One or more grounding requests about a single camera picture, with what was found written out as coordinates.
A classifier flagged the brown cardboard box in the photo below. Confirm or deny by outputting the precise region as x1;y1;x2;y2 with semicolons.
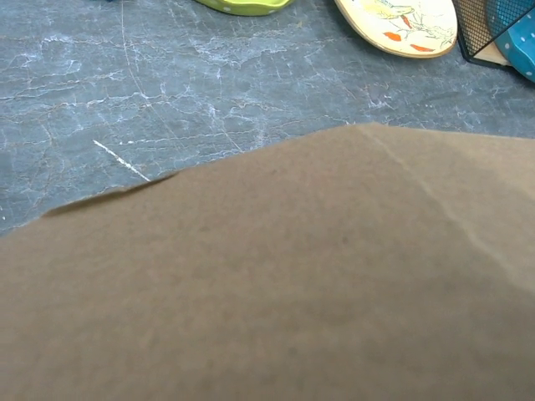
1;124;534;400

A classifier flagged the green polka dot plate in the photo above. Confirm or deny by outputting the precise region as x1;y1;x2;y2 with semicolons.
196;0;293;17

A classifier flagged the cream plate with branch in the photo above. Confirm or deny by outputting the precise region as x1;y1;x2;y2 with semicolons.
336;0;457;58

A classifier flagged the blue polka dot plate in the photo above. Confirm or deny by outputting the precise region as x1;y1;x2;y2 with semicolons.
486;0;534;83

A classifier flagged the black wire shelf rack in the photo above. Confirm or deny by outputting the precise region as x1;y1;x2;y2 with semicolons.
453;0;534;68

